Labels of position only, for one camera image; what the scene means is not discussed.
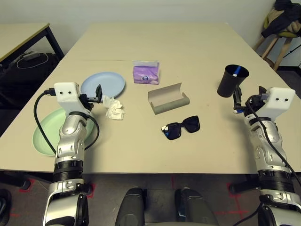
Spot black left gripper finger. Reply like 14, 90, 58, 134
95, 84, 104, 104

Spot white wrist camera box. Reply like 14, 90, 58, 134
54, 81, 80, 111
265, 87, 296, 118

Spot black cup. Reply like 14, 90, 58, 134
216, 64, 250, 97

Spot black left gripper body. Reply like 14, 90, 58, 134
79, 93, 98, 111

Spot black left wrist camera cable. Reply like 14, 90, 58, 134
33, 89, 99, 153

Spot light green plate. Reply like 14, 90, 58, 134
32, 107, 97, 156

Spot purple tissue pack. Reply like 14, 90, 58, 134
132, 60, 162, 85

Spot grey glasses case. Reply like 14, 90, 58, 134
147, 82, 190, 115

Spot dark grey robot leg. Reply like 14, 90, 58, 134
175, 187, 221, 226
115, 187, 148, 226

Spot light blue plate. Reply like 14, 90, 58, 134
80, 72, 127, 99

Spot black sunglasses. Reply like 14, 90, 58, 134
161, 115, 201, 141

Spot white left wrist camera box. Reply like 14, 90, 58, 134
54, 81, 80, 111

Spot wooden stool with green seat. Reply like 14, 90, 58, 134
253, 16, 301, 71

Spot grey power adapter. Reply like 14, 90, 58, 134
22, 52, 40, 60

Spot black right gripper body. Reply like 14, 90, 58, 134
242, 94, 268, 116

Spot dark grey robot right leg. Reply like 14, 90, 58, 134
175, 187, 221, 226

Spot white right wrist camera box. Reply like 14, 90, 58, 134
265, 87, 296, 118

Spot white tissue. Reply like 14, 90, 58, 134
103, 95, 126, 121

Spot thin white cable loop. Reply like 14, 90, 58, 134
16, 52, 49, 69

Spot dark grey robot left leg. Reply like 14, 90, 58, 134
115, 187, 148, 226

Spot beige fleece garment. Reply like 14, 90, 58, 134
268, 8, 301, 32

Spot black jacket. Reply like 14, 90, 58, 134
261, 0, 301, 38

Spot black table foot with caster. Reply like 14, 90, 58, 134
0, 170, 31, 190
79, 182, 94, 196
229, 175, 261, 195

